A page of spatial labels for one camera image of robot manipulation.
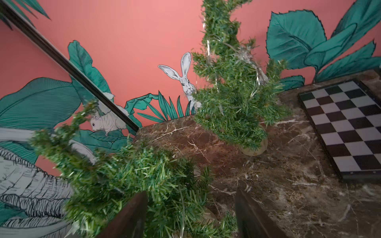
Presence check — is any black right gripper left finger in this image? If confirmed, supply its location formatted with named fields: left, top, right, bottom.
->
left=96, top=191, right=148, bottom=238

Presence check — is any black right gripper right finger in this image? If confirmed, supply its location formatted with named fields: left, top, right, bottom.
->
left=235, top=188, right=287, bottom=238

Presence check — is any large green christmas tree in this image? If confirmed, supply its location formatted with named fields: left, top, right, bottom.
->
left=30, top=101, right=237, bottom=238

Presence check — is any small green christmas tree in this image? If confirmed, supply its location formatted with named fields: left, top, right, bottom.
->
left=192, top=1, right=290, bottom=149

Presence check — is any clear string light wire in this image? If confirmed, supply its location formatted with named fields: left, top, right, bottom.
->
left=200, top=14, right=270, bottom=117

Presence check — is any small tree wooden base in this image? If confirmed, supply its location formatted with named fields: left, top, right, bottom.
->
left=238, top=138, right=268, bottom=157

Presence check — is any black white chessboard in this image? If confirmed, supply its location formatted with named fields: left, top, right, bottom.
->
left=298, top=79, right=381, bottom=182

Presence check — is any black frame post left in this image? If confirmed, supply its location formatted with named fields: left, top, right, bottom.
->
left=1, top=1, right=139, bottom=132

